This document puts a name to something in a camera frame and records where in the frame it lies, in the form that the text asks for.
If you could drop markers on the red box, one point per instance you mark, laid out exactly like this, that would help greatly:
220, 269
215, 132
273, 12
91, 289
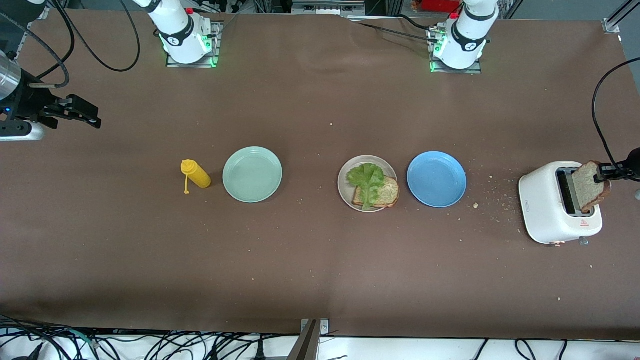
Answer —
440, 5

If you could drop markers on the aluminium frame profile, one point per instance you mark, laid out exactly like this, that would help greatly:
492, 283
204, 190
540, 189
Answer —
617, 17

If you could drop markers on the grey power strip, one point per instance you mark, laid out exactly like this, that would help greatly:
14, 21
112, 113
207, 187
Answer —
327, 7

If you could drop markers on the beige round plate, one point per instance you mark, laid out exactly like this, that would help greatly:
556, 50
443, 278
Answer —
346, 192

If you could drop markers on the green lettuce leaf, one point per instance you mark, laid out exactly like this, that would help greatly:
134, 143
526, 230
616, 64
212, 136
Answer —
369, 180

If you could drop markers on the yellow squeeze sauce bottle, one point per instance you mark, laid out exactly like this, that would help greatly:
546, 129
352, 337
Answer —
197, 175

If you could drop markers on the blue round plate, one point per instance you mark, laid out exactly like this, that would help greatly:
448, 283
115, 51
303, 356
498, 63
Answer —
436, 180

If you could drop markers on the mint green round plate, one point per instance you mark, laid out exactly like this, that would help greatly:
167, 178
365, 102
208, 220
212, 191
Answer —
252, 175

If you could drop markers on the black power plug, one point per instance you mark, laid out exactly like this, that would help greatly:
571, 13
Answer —
259, 350

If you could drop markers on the dark grey metal beam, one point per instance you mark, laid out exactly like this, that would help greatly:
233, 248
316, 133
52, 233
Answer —
306, 345

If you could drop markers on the white two-slot toaster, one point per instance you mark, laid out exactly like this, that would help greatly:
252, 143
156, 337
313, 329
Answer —
550, 215

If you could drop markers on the small metal table bracket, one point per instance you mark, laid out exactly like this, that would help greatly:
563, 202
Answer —
324, 326

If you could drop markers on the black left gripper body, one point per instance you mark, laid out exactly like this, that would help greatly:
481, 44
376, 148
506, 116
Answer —
633, 163

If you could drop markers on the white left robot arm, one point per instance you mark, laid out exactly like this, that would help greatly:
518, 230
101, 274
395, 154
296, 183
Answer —
467, 40

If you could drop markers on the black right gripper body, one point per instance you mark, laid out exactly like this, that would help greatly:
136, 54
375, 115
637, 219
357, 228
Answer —
27, 104

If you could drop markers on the brown bread slice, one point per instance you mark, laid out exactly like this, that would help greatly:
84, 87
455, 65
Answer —
587, 187
387, 192

